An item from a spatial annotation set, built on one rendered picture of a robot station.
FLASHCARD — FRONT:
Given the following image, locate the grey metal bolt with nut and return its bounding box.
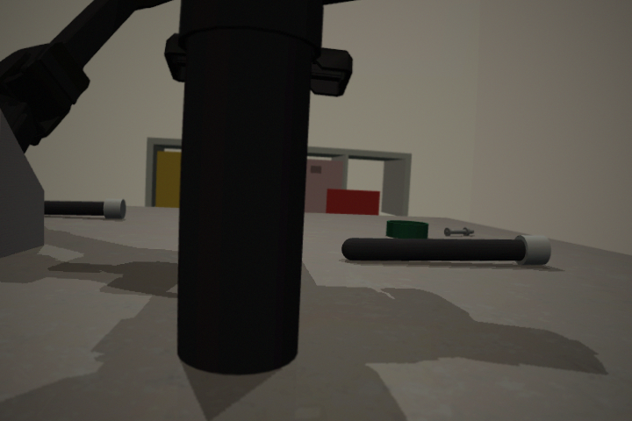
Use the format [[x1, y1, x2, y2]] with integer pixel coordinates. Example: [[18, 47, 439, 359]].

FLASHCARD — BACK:
[[444, 228, 474, 237]]

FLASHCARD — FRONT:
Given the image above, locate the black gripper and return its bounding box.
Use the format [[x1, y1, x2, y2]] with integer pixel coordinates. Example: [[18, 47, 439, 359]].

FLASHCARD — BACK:
[[164, 33, 353, 96]]

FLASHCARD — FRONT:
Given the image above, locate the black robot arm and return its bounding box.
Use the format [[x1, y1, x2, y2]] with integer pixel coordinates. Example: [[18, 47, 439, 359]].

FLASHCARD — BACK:
[[0, 0, 173, 154]]

